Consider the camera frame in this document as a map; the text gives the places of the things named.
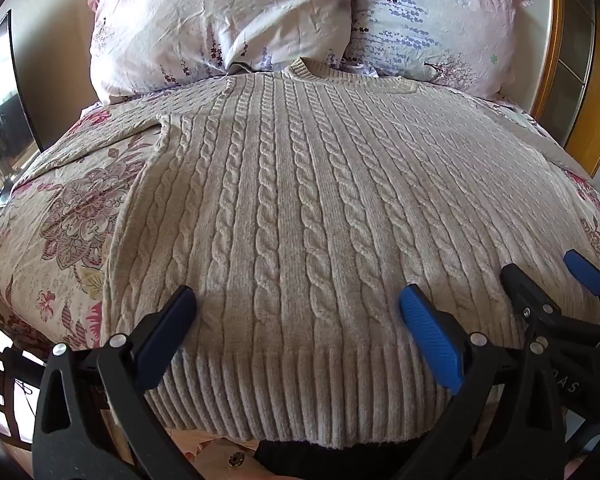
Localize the person's dark clothing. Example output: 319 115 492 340
255 437 418 480

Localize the beige cable-knit sweater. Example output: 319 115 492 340
12 57 600 448

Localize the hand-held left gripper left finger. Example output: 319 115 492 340
32 285 206 480

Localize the flat screen television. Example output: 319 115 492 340
0 10 46 211

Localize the wooden cabinet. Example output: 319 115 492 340
480 0 600 176

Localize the dark wooden chair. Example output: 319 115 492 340
0 320 46 453

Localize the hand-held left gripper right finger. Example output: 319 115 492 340
399 284 566 480

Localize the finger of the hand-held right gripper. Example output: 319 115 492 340
500 262 600 343
563 250 600 311

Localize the pink floral pillow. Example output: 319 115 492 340
87 0 353 106

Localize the floral bedspread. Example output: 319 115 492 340
0 97 600 356

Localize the lavender print pillow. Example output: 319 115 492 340
342 0 531 101

